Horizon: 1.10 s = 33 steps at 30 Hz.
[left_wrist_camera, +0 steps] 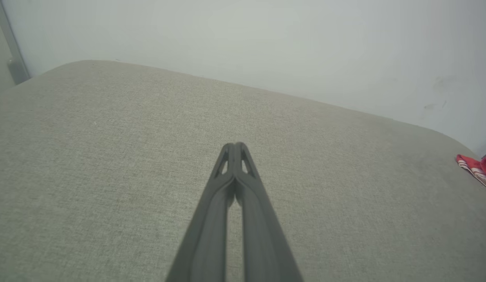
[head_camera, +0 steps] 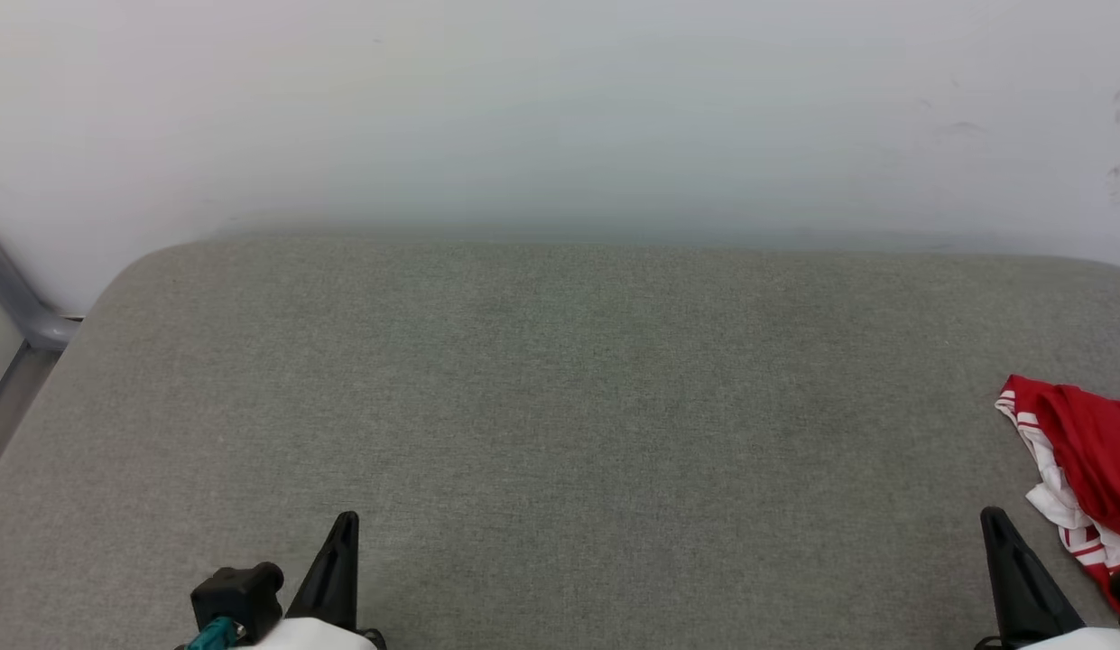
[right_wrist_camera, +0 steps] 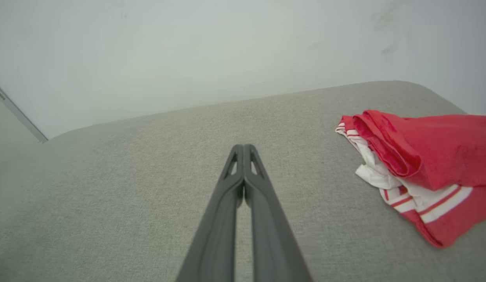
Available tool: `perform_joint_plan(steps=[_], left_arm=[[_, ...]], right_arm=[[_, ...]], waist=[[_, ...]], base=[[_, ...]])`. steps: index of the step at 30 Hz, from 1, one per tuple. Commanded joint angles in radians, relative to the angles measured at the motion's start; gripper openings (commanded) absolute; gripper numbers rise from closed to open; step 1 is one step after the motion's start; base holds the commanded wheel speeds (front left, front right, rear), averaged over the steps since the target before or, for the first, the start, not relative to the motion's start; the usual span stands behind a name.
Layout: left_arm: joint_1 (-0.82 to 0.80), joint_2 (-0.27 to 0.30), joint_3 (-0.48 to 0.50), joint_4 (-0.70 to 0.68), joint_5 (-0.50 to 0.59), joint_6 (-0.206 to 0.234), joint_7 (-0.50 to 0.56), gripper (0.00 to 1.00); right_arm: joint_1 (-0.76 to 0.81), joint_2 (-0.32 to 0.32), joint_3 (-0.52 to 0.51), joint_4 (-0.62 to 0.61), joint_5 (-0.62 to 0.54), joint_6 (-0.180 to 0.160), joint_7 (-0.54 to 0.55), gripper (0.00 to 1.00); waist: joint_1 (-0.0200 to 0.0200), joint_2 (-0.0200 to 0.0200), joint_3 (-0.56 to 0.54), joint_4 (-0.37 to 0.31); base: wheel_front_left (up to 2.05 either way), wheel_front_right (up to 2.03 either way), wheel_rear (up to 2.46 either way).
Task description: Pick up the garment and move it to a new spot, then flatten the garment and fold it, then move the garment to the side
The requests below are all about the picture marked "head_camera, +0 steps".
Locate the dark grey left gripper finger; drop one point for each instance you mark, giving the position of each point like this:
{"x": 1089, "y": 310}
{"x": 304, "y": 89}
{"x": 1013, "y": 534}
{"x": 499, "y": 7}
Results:
{"x": 323, "y": 578}
{"x": 349, "y": 578}

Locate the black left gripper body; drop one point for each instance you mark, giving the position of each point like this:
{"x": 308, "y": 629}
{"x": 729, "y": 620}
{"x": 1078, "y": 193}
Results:
{"x": 372, "y": 639}

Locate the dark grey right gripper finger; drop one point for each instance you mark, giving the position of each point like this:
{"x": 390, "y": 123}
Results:
{"x": 1006, "y": 587}
{"x": 1038, "y": 605}

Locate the red and white jersey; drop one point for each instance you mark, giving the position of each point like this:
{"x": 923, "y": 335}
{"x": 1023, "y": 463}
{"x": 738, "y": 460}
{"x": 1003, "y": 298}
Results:
{"x": 1092, "y": 442}

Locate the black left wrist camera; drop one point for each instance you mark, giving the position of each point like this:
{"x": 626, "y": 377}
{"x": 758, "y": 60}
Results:
{"x": 239, "y": 596}

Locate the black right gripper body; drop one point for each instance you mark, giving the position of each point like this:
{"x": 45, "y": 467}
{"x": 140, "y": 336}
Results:
{"x": 997, "y": 645}

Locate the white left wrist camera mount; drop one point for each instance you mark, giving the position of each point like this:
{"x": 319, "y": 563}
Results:
{"x": 307, "y": 636}

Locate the teal left camera plug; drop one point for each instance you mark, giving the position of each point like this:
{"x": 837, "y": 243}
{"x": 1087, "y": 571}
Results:
{"x": 212, "y": 635}

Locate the grey metal frame tube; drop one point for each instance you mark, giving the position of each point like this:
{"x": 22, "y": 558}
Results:
{"x": 18, "y": 307}

